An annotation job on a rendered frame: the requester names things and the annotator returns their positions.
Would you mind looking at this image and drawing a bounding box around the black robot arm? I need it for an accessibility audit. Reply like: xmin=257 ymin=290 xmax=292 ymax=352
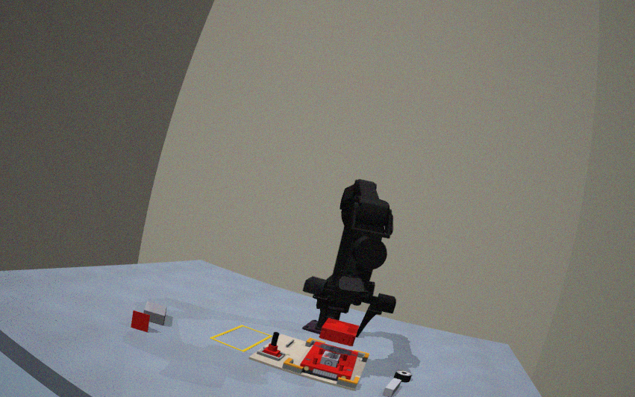
xmin=326 ymin=179 xmax=393 ymax=321

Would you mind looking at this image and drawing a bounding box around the black toy car wheel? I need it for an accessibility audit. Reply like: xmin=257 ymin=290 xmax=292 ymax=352
xmin=394 ymin=370 xmax=412 ymax=383

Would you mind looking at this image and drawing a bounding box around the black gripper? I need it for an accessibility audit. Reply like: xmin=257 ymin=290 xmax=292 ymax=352
xmin=303 ymin=259 xmax=396 ymax=337

